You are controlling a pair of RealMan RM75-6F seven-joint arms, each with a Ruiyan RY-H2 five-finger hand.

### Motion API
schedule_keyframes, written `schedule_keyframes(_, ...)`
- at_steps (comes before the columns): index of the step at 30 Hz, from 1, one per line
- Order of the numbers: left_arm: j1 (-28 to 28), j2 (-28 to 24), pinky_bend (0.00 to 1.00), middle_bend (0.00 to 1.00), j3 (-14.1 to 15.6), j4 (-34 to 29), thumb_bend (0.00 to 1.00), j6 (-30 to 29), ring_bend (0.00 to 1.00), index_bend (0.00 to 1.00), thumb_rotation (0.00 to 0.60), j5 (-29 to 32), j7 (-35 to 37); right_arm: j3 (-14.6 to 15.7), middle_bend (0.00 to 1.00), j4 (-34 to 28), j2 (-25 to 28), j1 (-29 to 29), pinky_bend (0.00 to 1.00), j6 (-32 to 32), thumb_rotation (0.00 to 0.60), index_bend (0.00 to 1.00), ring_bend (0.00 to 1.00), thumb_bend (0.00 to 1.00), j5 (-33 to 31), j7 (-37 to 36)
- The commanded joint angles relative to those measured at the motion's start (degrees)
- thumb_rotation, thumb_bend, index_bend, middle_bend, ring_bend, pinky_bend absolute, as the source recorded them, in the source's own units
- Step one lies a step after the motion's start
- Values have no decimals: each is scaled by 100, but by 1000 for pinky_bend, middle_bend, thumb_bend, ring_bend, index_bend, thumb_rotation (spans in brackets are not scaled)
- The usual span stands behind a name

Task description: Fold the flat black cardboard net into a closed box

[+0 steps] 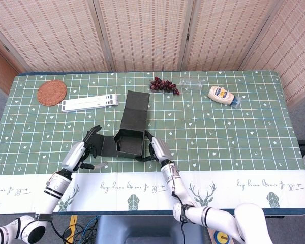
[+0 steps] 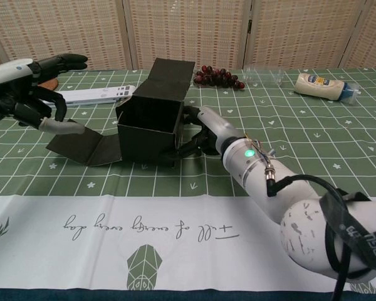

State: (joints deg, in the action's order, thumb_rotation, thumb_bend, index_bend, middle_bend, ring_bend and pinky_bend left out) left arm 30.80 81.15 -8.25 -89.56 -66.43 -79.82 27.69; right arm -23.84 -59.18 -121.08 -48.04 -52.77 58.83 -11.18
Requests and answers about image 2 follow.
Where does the bunch of dark red grapes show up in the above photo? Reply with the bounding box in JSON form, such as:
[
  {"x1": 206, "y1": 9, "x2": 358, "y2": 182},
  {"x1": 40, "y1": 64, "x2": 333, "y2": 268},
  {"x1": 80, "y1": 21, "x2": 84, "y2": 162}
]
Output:
[{"x1": 193, "y1": 65, "x2": 246, "y2": 90}]

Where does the black foldable cardboard box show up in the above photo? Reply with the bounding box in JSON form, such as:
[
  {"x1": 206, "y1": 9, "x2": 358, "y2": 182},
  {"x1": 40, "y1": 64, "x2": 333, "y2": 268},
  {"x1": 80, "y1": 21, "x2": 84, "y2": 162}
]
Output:
[{"x1": 46, "y1": 58, "x2": 197, "y2": 169}]

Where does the white folding laptop stand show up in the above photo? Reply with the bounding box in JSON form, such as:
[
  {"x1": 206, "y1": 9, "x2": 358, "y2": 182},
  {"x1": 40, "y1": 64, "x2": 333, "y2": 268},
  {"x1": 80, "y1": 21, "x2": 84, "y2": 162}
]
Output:
[{"x1": 48, "y1": 85, "x2": 137, "y2": 109}]

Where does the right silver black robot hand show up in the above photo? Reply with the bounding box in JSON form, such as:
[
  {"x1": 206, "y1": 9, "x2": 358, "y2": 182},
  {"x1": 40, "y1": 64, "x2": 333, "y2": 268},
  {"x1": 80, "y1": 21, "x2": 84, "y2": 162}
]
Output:
[{"x1": 164, "y1": 105, "x2": 245, "y2": 159}]

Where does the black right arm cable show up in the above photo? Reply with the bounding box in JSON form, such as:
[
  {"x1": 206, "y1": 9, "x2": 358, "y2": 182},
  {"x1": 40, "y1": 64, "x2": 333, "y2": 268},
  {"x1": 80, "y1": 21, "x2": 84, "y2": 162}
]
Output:
[{"x1": 265, "y1": 169, "x2": 364, "y2": 301}]

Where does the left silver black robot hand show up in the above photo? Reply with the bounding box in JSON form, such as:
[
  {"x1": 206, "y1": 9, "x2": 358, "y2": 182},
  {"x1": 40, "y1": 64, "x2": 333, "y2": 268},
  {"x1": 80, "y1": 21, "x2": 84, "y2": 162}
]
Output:
[{"x1": 0, "y1": 53, "x2": 89, "y2": 135}]

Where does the round woven rattan coaster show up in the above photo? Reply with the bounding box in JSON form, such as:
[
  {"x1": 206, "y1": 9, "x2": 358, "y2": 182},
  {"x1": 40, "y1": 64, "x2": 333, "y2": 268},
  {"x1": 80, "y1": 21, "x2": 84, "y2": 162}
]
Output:
[{"x1": 39, "y1": 78, "x2": 59, "y2": 91}]

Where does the green checked deer tablecloth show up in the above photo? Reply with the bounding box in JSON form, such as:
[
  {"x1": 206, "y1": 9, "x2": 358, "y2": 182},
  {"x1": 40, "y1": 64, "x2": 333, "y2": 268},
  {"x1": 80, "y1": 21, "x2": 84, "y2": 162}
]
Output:
[{"x1": 0, "y1": 67, "x2": 376, "y2": 301}]

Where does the clear plastic cup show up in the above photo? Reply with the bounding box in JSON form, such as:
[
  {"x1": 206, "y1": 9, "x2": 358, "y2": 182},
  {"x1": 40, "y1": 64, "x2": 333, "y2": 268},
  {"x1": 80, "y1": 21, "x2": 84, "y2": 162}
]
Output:
[{"x1": 241, "y1": 64, "x2": 286, "y2": 87}]

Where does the mayonnaise squeeze bottle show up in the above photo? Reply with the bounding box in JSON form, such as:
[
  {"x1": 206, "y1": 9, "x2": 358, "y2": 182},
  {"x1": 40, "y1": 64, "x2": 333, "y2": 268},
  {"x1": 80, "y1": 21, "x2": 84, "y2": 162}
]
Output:
[{"x1": 293, "y1": 73, "x2": 361, "y2": 103}]

